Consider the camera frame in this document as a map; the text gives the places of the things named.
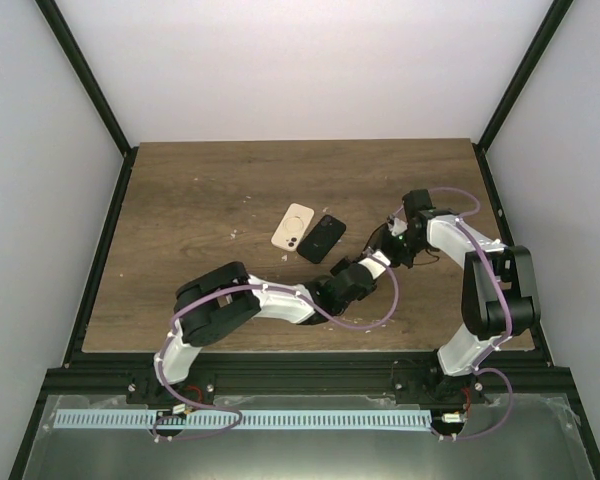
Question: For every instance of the metal front panel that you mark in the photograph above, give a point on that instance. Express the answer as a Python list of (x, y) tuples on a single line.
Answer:
[(521, 437)]

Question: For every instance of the beige cased phone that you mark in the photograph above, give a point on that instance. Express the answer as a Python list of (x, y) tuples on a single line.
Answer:
[(292, 227)]

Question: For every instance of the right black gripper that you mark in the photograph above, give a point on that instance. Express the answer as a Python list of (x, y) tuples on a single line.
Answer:
[(385, 246)]

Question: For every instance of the black cased phone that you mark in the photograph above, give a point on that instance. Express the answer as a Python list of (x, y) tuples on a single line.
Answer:
[(321, 239)]

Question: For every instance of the right black frame post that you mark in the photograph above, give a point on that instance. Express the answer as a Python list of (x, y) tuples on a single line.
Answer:
[(542, 38)]

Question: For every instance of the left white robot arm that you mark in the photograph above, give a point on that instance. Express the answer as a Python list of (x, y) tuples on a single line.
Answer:
[(209, 308)]

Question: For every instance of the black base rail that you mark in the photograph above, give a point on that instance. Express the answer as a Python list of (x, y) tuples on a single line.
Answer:
[(406, 377)]

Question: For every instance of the left black frame post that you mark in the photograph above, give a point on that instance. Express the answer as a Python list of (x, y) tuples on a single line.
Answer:
[(72, 51)]

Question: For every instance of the black frame post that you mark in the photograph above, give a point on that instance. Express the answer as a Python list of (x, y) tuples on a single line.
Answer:
[(542, 38), (72, 51)]

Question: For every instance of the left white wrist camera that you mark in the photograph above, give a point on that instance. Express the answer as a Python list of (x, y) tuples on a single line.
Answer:
[(376, 263)]

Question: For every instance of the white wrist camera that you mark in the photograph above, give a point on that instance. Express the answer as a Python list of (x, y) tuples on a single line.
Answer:
[(396, 226), (376, 263)]

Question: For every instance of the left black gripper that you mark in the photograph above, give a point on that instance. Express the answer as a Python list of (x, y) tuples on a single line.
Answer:
[(339, 265)]

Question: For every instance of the light blue slotted cable duct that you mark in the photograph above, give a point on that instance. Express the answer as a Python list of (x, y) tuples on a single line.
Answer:
[(240, 419)]

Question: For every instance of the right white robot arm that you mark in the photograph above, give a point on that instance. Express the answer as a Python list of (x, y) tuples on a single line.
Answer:
[(499, 298)]

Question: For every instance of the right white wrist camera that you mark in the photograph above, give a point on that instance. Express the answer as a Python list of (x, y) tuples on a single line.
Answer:
[(396, 226)]

